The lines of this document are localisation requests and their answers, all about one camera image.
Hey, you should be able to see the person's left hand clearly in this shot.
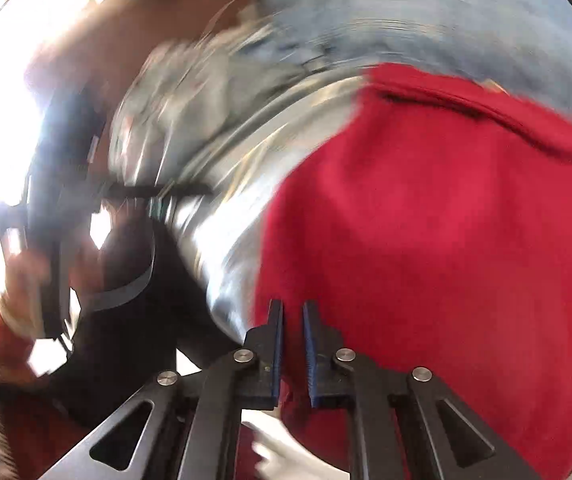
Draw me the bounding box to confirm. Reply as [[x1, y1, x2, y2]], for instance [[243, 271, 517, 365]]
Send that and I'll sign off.
[[0, 249, 51, 340]]

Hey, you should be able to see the grey patterned bed sheet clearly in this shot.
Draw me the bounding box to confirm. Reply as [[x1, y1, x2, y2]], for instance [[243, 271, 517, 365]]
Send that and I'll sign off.
[[109, 44, 364, 340]]

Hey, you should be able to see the blue plaid pillow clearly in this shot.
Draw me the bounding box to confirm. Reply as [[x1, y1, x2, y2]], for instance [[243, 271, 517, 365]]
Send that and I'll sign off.
[[205, 0, 572, 131]]

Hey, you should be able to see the red knit sweater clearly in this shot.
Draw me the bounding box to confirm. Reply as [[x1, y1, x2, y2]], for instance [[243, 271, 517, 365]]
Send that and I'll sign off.
[[254, 64, 572, 479]]

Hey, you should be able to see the red sleeve left forearm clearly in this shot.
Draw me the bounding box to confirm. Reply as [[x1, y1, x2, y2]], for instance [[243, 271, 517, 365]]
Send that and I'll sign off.
[[0, 321, 66, 479]]

